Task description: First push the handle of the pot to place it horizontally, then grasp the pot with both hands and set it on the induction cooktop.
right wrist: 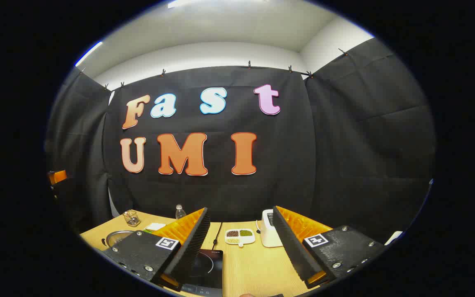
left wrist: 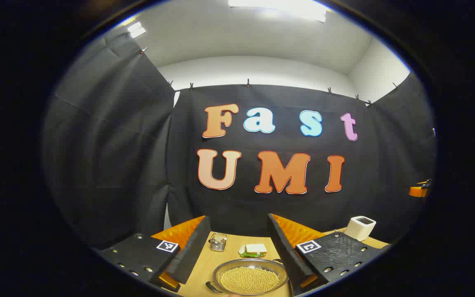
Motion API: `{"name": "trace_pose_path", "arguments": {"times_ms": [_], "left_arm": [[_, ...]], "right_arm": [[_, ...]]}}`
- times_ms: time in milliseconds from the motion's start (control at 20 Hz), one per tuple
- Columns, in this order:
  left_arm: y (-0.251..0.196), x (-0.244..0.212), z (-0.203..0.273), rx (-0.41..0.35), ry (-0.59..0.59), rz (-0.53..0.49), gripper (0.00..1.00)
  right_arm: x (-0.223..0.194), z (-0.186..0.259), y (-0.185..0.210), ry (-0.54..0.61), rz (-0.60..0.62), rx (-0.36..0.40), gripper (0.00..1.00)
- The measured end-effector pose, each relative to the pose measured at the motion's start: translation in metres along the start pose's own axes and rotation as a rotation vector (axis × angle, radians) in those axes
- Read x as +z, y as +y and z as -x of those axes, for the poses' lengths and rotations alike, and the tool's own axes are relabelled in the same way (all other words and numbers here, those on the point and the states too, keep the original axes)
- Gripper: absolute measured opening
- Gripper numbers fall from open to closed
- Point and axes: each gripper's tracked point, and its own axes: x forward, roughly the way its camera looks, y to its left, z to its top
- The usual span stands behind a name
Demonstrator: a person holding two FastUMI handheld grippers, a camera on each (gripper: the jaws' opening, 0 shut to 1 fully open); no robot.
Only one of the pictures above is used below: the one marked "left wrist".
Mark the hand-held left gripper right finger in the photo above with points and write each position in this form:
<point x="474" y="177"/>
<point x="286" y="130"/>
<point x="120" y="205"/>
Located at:
<point x="287" y="251"/>

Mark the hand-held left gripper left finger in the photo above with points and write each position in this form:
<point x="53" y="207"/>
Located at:
<point x="192" y="255"/>

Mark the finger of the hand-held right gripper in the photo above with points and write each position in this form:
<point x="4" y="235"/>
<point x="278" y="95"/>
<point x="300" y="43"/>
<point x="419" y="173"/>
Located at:
<point x="418" y="192"/>

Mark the stainless steel pot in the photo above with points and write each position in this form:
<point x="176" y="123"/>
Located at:
<point x="222" y="270"/>

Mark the white bread sandwich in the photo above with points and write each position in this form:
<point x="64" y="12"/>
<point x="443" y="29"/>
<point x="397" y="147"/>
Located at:
<point x="256" y="248"/>

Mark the small green plate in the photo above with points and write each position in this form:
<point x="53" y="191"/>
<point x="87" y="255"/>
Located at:
<point x="242" y="251"/>

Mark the pile of yellow soybeans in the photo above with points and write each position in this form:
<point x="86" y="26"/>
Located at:
<point x="250" y="280"/>

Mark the white toaster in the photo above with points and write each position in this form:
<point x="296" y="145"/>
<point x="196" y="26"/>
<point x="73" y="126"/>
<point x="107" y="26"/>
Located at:
<point x="359" y="231"/>

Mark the black backdrop cloth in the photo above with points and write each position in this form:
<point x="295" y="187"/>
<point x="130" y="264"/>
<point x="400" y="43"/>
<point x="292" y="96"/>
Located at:
<point x="138" y="165"/>

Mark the ceiling light panel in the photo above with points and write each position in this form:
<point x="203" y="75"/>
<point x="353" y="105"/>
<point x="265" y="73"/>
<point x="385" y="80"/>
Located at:
<point x="278" y="7"/>
<point x="136" y="29"/>

